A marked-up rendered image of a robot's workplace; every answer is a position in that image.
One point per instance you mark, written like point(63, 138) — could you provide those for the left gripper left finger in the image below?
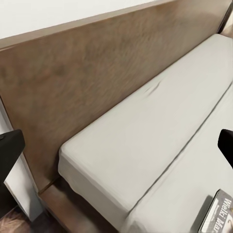
point(12, 145)

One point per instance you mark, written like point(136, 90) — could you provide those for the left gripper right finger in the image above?
point(225, 144)

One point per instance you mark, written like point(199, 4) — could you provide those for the hardback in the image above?
point(219, 216)

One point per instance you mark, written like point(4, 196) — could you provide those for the bed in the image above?
point(121, 114)

